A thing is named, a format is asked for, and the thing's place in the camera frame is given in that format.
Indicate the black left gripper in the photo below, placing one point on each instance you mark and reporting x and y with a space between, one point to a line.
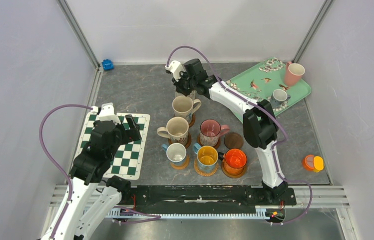
132 134

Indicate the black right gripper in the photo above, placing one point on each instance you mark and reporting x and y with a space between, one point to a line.
183 85

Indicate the large cream mug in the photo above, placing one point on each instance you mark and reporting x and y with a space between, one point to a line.
185 107

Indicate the brown wooden saucer coaster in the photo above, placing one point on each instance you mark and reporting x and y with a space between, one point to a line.
181 121
215 146
187 144

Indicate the white floral mug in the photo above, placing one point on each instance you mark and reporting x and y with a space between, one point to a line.
177 134

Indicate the pink patterned mug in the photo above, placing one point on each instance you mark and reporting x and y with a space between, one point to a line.
211 131

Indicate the blue patterned mug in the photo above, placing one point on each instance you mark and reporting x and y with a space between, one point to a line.
175 152

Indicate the light orange wooden coaster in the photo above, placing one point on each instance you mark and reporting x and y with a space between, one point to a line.
180 165

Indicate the dark walnut wooden coaster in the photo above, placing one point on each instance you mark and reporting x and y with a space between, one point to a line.
233 140

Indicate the yellow inside mug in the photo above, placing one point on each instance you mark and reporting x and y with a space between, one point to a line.
207 157

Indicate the woven rattan coaster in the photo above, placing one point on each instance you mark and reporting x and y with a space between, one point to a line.
202 173

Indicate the orange mug black handle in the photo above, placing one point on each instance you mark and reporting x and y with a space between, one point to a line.
234 160

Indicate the pink white mug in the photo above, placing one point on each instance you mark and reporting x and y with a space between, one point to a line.
293 73

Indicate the brown ridged wooden coaster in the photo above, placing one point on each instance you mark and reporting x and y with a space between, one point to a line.
233 176

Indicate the green inside mug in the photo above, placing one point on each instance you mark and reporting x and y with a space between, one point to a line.
191 95

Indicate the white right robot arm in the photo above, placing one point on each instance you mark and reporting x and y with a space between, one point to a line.
259 123

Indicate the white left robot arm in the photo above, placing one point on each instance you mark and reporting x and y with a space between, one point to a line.
73 221

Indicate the green white chessboard mat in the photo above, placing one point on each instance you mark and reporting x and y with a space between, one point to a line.
128 159

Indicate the mint green floral tray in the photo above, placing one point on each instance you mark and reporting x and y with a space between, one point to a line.
261 80

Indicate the blue toy block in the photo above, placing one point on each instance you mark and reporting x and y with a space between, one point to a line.
107 65

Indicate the small white blue mug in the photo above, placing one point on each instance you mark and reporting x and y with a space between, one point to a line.
278 97

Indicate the orange yellow small container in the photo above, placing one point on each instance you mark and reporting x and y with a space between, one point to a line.
313 163

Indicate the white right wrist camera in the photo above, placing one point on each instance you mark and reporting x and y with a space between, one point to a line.
175 68

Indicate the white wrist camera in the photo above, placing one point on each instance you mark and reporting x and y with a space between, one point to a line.
175 68
107 113

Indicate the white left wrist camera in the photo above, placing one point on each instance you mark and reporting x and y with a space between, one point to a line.
107 113

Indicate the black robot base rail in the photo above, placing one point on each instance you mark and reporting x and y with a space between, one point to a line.
204 199

